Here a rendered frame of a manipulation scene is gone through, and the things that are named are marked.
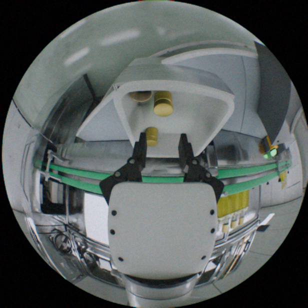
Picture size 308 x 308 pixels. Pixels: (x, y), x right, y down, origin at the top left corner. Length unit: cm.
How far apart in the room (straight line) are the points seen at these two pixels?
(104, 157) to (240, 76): 49
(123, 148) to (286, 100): 51
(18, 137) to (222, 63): 357
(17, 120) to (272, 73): 372
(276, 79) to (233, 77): 12
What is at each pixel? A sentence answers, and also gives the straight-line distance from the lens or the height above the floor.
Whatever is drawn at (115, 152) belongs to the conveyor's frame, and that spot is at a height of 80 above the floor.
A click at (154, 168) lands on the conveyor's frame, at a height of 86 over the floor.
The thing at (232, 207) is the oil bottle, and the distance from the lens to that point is 49.
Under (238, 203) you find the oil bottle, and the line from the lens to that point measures 53.
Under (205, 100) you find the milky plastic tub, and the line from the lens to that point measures 23.
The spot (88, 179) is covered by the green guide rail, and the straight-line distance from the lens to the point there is 45.
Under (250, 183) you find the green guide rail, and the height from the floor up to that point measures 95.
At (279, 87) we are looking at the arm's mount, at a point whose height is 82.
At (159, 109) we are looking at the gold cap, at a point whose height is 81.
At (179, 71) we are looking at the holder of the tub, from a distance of 17.
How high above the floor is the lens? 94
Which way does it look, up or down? 22 degrees down
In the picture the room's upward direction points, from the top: 178 degrees counter-clockwise
